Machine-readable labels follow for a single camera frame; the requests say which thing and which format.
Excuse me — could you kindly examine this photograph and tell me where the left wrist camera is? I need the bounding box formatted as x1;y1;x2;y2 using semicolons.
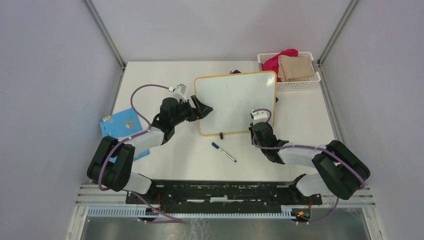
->
172;84;187;102

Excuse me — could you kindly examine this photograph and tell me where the beige cloth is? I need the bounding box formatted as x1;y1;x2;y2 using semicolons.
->
277;55;315;82

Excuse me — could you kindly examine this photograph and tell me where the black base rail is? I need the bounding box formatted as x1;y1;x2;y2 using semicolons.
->
141;179;323;214

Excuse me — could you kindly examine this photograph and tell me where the purple cable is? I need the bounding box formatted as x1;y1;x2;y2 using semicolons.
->
250;108;367;190
97;84;176;192

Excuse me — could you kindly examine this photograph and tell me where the yellow framed whiteboard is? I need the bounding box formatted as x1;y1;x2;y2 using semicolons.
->
194;71;277;136

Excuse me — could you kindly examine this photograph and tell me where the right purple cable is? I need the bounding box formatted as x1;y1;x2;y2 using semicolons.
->
250;108;367;190

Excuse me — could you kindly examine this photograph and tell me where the red cloth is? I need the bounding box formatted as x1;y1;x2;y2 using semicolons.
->
261;49;299;82

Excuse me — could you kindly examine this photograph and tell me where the blue capped whiteboard marker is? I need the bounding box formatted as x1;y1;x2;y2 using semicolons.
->
211;142;237;163

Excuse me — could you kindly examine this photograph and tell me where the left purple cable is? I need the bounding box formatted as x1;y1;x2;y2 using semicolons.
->
97;84;176;192

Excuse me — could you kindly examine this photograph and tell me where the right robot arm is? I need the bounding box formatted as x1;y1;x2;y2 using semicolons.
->
249;122;371;204

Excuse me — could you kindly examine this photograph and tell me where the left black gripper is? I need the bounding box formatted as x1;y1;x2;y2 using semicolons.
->
171;95;213;127

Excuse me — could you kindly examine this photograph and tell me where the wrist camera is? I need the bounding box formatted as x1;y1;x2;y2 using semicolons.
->
172;84;187;102
251;110;269;125

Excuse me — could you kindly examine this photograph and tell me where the white plastic basket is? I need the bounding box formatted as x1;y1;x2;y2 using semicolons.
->
257;51;322;92

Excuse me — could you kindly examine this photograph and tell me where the purple cloth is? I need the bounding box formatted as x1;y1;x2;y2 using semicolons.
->
229;69;279;103

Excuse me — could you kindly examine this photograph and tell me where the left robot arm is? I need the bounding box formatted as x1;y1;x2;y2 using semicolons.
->
86;95;214;204

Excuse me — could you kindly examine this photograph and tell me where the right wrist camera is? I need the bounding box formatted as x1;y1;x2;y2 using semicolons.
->
251;110;269;125

